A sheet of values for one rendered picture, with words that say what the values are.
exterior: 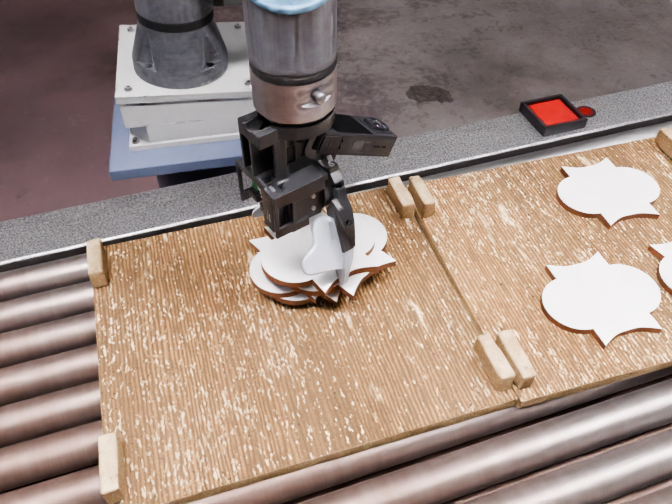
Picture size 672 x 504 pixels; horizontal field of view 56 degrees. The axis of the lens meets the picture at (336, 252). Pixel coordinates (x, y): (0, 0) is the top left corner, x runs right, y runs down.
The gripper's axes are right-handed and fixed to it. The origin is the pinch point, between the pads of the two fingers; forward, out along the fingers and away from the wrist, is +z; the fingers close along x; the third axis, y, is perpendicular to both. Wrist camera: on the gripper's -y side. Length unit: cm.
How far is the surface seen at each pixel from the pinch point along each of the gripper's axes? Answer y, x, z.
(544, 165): -38.1, 1.8, 5.1
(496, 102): -161, -103, 99
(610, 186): -40.7, 10.8, 4.1
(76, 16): -46, -281, 100
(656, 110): -66, 2, 7
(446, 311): -8.7, 12.9, 5.0
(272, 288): 6.7, 0.4, 2.2
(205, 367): 17.2, 3.3, 5.0
